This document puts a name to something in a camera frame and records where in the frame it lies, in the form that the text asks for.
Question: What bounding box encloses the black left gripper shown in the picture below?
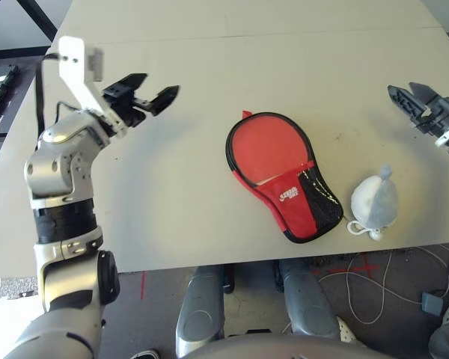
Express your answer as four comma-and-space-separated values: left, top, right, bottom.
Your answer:
100, 73, 181, 131

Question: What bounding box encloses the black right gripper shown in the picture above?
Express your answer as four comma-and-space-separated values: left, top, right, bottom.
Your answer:
387, 82, 449, 139

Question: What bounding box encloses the white blue plush keychain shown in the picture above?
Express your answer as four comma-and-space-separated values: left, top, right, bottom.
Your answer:
346, 163, 400, 242

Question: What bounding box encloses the red ping-pong paddle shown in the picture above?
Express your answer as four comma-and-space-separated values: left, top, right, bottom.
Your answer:
230, 115, 315, 186

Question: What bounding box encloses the red black paddle case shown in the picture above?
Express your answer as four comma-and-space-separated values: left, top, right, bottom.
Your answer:
225, 110, 344, 245

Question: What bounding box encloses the grey power adapter box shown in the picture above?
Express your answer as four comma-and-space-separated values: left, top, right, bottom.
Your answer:
421, 291, 445, 313

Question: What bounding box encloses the grey robot right leg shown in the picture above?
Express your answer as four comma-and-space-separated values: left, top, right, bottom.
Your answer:
276, 260, 340, 340

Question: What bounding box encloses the white perforated clog shoe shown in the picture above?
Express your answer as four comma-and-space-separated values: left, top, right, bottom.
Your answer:
335, 313, 358, 343

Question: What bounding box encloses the bystander dark blue leg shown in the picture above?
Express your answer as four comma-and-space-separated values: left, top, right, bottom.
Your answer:
428, 321, 449, 359

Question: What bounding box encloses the grey robot torso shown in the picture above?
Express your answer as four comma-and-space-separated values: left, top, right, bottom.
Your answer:
189, 332, 394, 359

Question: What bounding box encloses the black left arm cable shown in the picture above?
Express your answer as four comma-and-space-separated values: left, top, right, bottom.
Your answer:
34, 52, 84, 132

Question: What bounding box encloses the black metal frame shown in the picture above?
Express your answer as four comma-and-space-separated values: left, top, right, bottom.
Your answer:
0, 0, 75, 61

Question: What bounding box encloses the black floor rail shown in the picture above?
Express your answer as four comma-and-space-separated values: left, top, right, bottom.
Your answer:
0, 66, 22, 120

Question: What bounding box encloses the white floor cable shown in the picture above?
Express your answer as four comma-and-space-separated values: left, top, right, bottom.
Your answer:
317, 250, 449, 325

